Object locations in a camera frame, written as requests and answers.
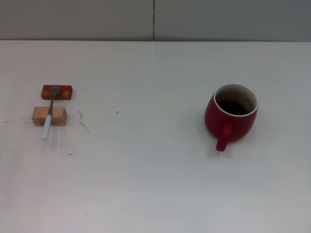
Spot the red ceramic cup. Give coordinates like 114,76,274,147
204,83,259,152

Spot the blue handled metal spoon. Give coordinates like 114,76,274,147
40,86,62,141

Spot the dark reddish wooden block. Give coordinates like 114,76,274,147
40,84,74,100

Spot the light wooden block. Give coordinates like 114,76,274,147
31,106,68,127

